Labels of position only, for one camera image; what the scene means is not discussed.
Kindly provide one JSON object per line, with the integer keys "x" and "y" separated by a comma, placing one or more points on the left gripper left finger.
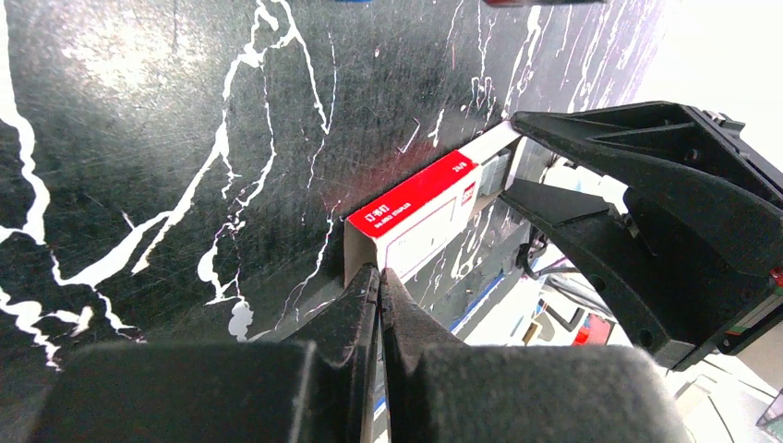
{"x": 314, "y": 386}

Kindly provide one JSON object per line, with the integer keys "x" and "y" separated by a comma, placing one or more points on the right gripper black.
{"x": 704, "y": 272}

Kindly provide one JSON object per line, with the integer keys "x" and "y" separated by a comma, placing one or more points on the red white staple box sleeve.
{"x": 410, "y": 224}

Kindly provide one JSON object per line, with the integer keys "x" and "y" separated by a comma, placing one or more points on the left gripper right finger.
{"x": 440, "y": 389}

